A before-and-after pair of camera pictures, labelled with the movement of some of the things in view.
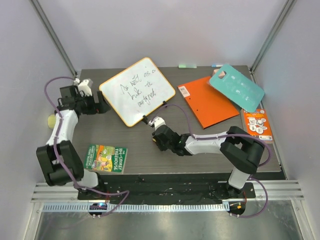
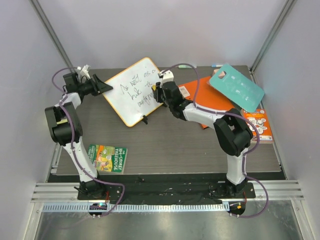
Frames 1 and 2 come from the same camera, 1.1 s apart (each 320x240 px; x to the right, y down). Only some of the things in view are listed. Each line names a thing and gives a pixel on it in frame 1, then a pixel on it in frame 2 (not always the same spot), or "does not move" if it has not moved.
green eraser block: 187,66 does not move
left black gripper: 103,107 to 99,87
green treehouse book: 107,159 does not move
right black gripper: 159,135 to 159,92
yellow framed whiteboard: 138,91 does not move
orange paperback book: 256,123 does not move
